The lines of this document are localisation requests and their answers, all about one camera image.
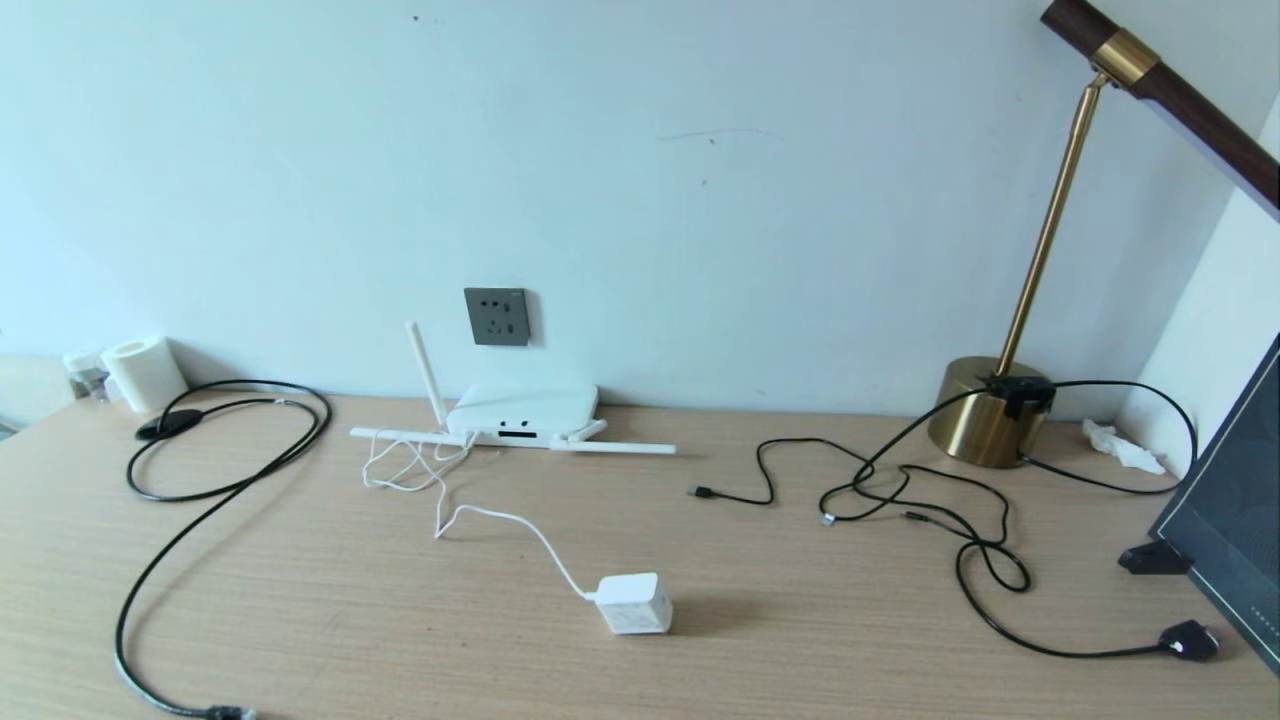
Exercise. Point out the white wifi router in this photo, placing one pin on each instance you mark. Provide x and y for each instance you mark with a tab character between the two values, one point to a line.
520	405

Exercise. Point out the small clear jar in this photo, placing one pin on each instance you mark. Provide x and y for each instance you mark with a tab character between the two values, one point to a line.
88	380

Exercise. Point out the white power adapter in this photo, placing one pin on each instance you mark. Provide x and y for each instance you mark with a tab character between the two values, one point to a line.
632	603

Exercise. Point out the small black inline box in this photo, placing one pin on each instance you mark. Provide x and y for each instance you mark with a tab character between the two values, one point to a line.
1022	393

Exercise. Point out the white toilet paper roll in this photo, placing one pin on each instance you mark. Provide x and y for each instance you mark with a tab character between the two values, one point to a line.
145	375

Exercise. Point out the crumpled white tissue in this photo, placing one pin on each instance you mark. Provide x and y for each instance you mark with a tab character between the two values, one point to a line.
1125	448

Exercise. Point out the dark monitor with stand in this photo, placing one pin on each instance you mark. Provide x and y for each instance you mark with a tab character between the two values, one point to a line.
1235	520

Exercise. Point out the grey wall socket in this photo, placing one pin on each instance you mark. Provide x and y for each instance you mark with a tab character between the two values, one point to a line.
497	317

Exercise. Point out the brass desk lamp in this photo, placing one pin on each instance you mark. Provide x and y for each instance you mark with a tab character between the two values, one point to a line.
975	415

